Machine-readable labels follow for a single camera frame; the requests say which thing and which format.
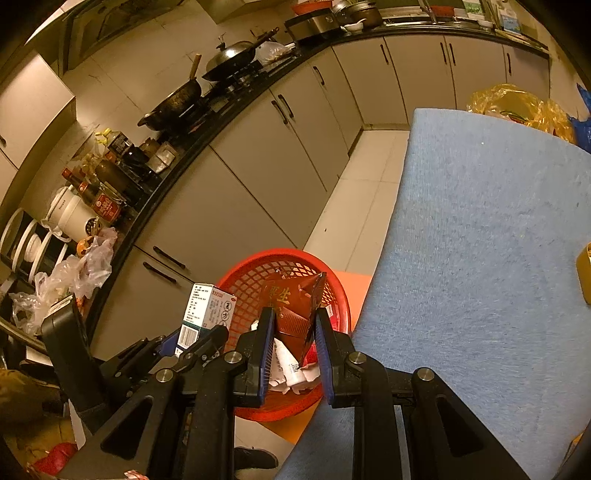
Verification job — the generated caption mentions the blue plastic bag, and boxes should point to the blue plastic bag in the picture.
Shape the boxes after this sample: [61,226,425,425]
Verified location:
[568,83,591,155]

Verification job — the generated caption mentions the black steel rice cooker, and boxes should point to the black steel rice cooker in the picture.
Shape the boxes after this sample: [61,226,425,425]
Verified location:
[284,11,342,41]

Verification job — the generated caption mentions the blue tablecloth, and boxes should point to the blue tablecloth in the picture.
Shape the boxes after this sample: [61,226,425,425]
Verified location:
[274,107,591,480]

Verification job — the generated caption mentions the red object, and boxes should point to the red object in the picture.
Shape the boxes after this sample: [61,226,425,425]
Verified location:
[30,442,79,476]

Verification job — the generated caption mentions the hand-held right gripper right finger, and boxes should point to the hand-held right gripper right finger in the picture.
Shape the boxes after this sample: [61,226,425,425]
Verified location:
[314,307,532,480]

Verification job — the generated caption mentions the wok with lid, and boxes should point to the wok with lid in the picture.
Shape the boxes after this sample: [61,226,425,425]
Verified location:
[202,28,281,83]

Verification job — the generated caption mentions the dish rack with plates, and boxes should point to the dish rack with plates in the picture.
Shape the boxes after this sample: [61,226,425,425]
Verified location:
[0,208,61,287]

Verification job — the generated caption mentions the grey wall cabinet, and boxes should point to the grey wall cabinet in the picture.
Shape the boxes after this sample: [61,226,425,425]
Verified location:
[0,48,77,171]

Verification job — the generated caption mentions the black gas stove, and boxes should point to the black gas stove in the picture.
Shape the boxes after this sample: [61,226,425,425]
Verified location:
[175,60,296,125]

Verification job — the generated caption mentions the range hood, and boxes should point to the range hood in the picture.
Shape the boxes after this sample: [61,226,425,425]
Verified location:
[55,0,218,75]

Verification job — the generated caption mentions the red plastic basket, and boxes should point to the red plastic basket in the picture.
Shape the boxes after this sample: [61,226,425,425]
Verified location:
[215,249,352,423]

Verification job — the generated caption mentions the black shoe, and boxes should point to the black shoe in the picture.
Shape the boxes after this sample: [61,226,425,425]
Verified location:
[233,445,279,470]

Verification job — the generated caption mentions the red basin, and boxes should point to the red basin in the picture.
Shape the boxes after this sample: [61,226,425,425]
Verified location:
[292,0,334,14]

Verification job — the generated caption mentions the white medicine box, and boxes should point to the white medicine box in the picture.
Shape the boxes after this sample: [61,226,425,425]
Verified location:
[178,282,238,349]

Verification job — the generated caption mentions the small white plastic bag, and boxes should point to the small white plastic bag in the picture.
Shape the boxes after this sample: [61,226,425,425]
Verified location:
[255,41,296,65]

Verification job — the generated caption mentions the blue label jug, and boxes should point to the blue label jug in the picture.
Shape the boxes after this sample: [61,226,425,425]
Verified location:
[496,4,520,33]

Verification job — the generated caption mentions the yellow plastic bag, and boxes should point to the yellow plastic bag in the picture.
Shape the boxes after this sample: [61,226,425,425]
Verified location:
[466,83,578,144]

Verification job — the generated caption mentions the clear plastic bags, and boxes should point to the clear plastic bags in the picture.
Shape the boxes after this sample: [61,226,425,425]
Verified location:
[9,226,118,333]

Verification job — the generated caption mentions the grey kitchen cabinets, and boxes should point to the grey kitchen cabinets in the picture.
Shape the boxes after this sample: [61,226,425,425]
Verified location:
[88,30,552,361]

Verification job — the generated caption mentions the stacked steel pots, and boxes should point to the stacked steel pots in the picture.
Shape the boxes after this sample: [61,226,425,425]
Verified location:
[330,0,384,28]

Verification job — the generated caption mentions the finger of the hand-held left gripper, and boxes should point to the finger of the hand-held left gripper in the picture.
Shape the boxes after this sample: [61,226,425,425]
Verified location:
[158,333,182,360]
[177,325,229,370]

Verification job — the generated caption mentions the wok with wooden handle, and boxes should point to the wok with wooden handle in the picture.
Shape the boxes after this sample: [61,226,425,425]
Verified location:
[137,54,204,132]

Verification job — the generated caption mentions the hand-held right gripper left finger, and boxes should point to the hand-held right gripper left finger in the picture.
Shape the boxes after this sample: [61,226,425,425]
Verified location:
[69,307,278,480]

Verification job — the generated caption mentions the black kitchen countertop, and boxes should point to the black kitchen countertop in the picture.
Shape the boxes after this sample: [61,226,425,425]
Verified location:
[0,21,550,352]

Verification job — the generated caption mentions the group of sauce bottles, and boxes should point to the group of sauce bottles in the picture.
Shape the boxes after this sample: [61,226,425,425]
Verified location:
[60,127,181,227]

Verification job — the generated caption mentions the red-brown snack wrapper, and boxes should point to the red-brown snack wrapper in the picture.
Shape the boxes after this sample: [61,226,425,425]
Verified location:
[261,272,328,370]

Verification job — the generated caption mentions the white electric kettle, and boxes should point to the white electric kettle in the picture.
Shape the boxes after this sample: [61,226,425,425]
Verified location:
[41,185,102,243]

